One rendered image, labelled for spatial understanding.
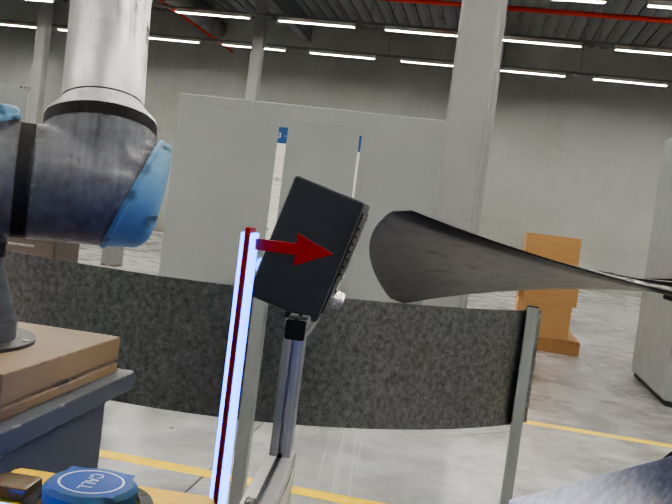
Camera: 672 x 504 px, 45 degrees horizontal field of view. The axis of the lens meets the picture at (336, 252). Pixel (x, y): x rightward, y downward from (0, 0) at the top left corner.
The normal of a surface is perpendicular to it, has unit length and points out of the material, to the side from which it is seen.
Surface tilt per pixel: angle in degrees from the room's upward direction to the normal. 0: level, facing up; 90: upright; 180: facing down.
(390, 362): 90
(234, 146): 90
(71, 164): 67
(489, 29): 90
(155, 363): 90
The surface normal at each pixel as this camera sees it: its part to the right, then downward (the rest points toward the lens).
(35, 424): 0.98, 0.13
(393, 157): -0.18, 0.03
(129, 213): 0.32, 0.48
